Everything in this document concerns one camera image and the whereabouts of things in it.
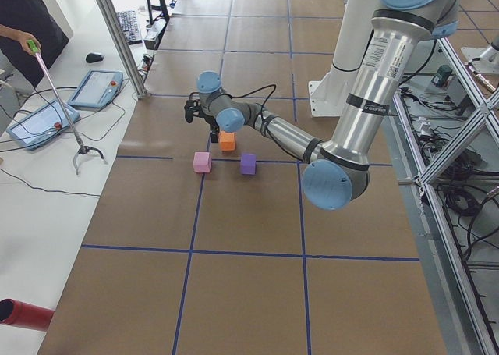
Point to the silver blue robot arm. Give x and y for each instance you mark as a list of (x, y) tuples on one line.
[(377, 39)]

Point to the red cylinder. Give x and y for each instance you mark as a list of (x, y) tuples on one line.
[(24, 315)]

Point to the black keyboard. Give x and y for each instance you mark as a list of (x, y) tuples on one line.
[(130, 27)]

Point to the aluminium frame post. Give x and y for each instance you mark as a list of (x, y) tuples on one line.
[(109, 14)]

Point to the near blue teach pendant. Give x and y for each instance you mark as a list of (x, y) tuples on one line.
[(39, 127)]

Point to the far blue teach pendant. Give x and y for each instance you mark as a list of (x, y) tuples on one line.
[(96, 90)]

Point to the blue teach pendant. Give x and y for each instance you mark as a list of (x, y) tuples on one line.
[(39, 127), (96, 90)]

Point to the aluminium side rail frame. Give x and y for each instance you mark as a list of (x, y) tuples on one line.
[(482, 118)]

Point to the black computer mouse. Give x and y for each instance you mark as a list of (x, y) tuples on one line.
[(94, 57)]

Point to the orange foam cube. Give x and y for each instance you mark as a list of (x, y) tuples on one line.
[(227, 141)]

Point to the light pink foam cube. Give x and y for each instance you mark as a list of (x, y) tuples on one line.
[(202, 162)]

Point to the dark purple foam cube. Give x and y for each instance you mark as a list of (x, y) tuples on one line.
[(248, 164)]

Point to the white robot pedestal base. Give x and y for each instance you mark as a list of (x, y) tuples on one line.
[(328, 96)]

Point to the person forearm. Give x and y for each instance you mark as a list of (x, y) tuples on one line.
[(22, 37)]

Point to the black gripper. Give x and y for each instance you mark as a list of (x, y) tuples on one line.
[(212, 125)]

